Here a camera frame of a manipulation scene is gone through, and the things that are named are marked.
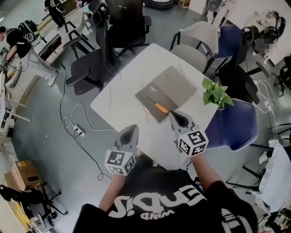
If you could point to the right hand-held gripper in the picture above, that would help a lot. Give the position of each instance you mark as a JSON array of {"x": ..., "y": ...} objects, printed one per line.
[{"x": 193, "y": 143}]

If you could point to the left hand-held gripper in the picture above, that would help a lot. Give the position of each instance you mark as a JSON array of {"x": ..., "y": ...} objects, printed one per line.
[{"x": 116, "y": 160}]

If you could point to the grey folder board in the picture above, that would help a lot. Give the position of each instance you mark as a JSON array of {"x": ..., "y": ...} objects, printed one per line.
[{"x": 172, "y": 84}]

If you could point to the person's right forearm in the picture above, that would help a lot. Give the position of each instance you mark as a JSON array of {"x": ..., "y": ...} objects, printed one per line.
[{"x": 205, "y": 170}]

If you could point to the person's left forearm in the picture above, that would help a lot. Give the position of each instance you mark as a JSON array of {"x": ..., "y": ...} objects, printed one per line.
[{"x": 111, "y": 193}]

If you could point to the cardboard box yellow label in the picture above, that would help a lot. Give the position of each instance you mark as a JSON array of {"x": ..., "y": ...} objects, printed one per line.
[{"x": 26, "y": 175}]

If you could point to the plain cardboard box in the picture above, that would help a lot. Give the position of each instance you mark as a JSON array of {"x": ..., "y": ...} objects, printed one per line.
[{"x": 11, "y": 182}]

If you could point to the green potted plant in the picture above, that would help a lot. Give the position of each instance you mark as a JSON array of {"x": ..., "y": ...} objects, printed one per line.
[{"x": 214, "y": 94}]

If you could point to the blue swivel chair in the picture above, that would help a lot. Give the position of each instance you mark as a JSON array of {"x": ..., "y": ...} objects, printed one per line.
[{"x": 234, "y": 123}]

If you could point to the person's black printed shirt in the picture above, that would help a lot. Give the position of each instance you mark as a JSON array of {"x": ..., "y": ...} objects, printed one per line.
[{"x": 159, "y": 186}]

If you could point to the black office chair round headrest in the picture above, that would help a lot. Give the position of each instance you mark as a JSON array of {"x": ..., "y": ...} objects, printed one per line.
[{"x": 236, "y": 79}]

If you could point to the grey seat office chair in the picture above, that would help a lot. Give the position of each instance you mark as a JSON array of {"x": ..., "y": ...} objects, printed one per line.
[{"x": 36, "y": 211}]

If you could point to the white low bench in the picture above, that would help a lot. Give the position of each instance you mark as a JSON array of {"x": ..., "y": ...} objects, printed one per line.
[{"x": 48, "y": 36}]

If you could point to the white office desk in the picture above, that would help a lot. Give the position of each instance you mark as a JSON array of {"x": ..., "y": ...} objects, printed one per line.
[{"x": 254, "y": 11}]

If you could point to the grey chair black frame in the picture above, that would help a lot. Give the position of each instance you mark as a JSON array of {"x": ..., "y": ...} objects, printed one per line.
[{"x": 191, "y": 54}]

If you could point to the blue chair black frame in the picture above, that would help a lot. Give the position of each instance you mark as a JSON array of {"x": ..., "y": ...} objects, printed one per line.
[{"x": 229, "y": 43}]

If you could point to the black frame armchair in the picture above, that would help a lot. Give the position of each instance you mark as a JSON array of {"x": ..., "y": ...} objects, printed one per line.
[{"x": 72, "y": 42}]

